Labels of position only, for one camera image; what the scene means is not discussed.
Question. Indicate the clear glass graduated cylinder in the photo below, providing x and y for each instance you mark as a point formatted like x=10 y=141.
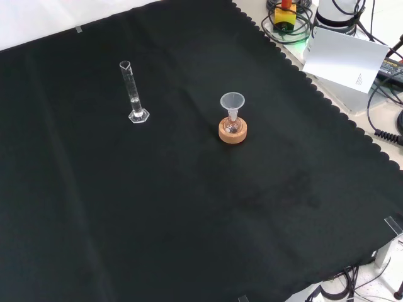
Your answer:
x=133 y=94

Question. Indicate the glass round-bottom flask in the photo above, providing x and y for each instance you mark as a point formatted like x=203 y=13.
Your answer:
x=232 y=126

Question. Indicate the black scalloped table cloth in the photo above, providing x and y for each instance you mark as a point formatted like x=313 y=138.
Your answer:
x=189 y=204

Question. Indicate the clear plastic funnel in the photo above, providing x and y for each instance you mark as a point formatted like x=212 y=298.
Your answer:
x=232 y=101

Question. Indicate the clear tape strip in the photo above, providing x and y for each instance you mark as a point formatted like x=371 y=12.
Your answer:
x=243 y=299
x=394 y=225

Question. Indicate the grey box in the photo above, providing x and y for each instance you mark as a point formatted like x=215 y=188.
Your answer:
x=349 y=97

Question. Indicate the yellow emergency stop button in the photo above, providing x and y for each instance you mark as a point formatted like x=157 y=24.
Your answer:
x=285 y=15

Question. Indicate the white column with black band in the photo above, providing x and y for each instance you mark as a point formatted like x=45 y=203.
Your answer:
x=333 y=14

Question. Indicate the black round disc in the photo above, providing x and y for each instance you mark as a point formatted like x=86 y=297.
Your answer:
x=400 y=121

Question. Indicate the black power adapter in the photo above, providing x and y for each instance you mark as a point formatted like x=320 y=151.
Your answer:
x=393 y=67

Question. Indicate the black tripod leg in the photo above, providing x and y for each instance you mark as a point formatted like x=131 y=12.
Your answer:
x=397 y=45

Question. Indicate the aluminium frame profile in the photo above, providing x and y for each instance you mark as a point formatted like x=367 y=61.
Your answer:
x=384 y=253

